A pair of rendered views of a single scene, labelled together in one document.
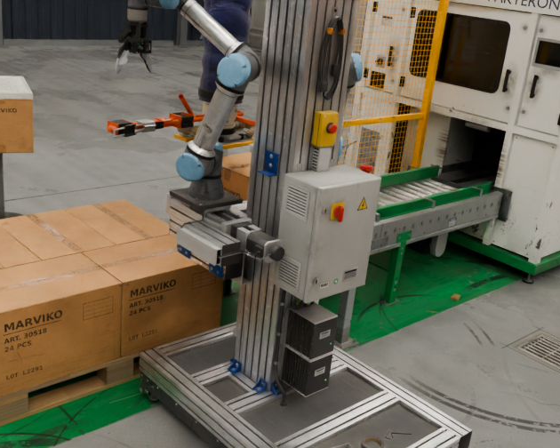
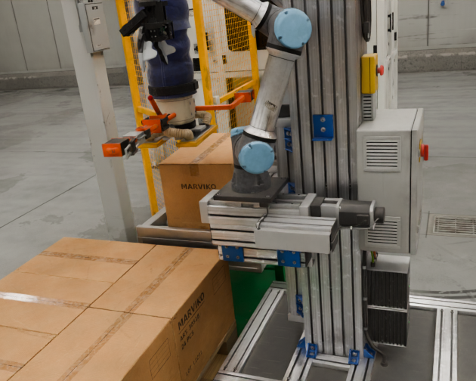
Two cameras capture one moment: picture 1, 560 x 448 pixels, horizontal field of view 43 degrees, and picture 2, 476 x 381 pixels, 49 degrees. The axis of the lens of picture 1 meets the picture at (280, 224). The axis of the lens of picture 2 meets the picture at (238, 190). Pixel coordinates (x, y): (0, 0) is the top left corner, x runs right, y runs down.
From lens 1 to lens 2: 162 cm
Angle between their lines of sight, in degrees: 22
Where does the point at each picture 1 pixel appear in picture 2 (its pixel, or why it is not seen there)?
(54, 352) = not seen: outside the picture
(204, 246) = (307, 238)
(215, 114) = (278, 86)
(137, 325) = (189, 356)
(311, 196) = (403, 141)
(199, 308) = (221, 311)
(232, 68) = (295, 25)
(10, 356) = not seen: outside the picture
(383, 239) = not seen: hidden behind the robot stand
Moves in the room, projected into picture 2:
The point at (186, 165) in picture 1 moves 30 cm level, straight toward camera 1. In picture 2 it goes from (256, 156) to (317, 176)
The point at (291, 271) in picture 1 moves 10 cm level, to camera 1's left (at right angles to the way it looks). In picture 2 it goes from (386, 229) to (363, 236)
